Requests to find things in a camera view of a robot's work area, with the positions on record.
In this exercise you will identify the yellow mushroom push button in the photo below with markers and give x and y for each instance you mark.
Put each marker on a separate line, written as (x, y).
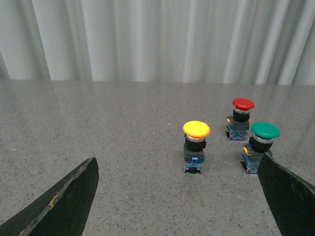
(195, 141)

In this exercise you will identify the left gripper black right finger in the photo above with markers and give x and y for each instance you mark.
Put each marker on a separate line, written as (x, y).
(290, 198)

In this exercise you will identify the red mushroom push button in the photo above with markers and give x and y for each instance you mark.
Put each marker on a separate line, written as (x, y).
(237, 126)

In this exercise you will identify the white pleated curtain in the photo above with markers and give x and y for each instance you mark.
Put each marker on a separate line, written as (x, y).
(191, 41)

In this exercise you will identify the green mushroom push button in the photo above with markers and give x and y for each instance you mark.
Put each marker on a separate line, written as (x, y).
(263, 136)

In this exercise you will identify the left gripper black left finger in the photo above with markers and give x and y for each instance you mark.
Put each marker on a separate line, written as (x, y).
(62, 210)

